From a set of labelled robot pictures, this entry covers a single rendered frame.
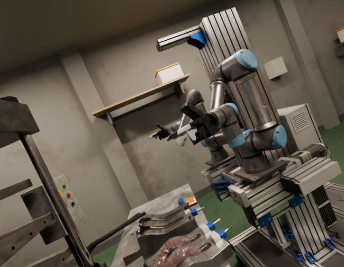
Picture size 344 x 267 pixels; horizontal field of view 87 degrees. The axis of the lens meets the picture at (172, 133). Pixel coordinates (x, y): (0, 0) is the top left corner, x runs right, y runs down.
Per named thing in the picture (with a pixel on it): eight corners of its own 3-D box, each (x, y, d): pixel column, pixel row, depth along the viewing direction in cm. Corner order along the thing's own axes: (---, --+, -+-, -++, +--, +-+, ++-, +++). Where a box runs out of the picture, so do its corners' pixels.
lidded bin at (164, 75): (180, 81, 322) (175, 69, 321) (185, 74, 289) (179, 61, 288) (160, 89, 315) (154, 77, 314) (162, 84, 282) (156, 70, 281)
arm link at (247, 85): (265, 147, 106) (228, 60, 103) (292, 142, 94) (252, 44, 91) (255, 156, 99) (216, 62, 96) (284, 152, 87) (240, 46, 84)
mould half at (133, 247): (192, 212, 140) (185, 196, 139) (200, 231, 114) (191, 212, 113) (133, 240, 137) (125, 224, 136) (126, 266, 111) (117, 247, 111)
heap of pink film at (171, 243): (189, 236, 103) (183, 224, 103) (205, 253, 87) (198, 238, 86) (148, 266, 95) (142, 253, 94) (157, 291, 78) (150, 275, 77)
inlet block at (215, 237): (231, 229, 99) (227, 220, 99) (236, 232, 95) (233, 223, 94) (212, 243, 95) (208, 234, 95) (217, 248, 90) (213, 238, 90)
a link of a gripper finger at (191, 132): (191, 143, 57) (203, 135, 64) (181, 126, 57) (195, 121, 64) (183, 147, 58) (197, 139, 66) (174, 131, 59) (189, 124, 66)
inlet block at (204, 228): (219, 221, 110) (216, 213, 109) (224, 224, 105) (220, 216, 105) (202, 234, 105) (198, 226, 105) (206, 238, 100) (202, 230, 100)
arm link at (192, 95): (201, 90, 146) (182, 145, 157) (202, 91, 157) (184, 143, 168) (188, 86, 148) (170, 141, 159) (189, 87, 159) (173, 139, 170)
